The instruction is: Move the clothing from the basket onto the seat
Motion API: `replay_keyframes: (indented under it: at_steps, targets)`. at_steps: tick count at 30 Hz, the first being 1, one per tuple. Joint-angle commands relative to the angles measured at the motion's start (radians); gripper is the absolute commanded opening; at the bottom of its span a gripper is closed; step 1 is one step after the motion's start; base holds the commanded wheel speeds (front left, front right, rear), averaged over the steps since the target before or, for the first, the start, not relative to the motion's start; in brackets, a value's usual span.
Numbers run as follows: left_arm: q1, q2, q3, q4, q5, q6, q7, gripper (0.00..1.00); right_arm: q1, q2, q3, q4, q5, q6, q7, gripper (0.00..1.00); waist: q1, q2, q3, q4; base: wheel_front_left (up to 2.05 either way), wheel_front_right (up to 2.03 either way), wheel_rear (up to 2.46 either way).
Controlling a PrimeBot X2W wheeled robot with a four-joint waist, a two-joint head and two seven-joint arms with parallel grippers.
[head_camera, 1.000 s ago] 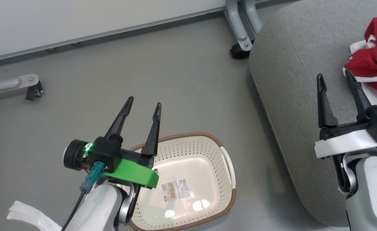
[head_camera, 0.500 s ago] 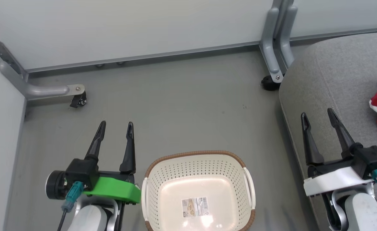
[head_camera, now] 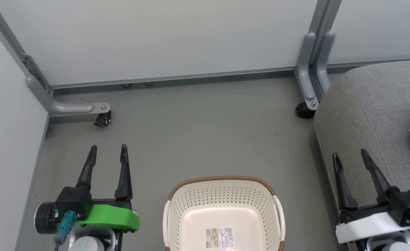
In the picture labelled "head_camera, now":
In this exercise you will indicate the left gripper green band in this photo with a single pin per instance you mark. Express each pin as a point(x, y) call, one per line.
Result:
point(110, 216)

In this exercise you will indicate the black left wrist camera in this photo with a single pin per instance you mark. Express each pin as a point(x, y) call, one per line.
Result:
point(72, 202)

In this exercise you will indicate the grey partition leg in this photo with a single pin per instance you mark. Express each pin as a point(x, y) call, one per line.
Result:
point(306, 69)
point(325, 59)
point(68, 107)

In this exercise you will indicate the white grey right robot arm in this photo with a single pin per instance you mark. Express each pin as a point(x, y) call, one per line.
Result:
point(393, 245)

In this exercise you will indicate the white laundry basket brown rim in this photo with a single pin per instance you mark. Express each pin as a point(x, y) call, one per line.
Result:
point(222, 209)

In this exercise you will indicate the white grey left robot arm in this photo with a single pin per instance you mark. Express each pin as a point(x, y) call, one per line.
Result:
point(89, 240)

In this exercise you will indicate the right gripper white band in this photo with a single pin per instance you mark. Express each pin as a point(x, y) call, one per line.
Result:
point(368, 223)

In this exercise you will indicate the black caster wheel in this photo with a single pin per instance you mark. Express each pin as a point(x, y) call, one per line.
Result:
point(103, 119)
point(304, 111)

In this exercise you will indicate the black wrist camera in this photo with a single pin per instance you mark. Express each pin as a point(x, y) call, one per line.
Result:
point(407, 204)
point(72, 202)

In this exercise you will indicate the white partition panel grey frame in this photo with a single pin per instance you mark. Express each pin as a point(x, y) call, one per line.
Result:
point(6, 139)
point(382, 28)
point(156, 35)

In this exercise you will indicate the paper label sticker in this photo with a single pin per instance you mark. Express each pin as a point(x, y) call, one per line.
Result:
point(219, 237)

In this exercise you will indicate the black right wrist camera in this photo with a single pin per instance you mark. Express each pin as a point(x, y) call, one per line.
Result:
point(407, 204)

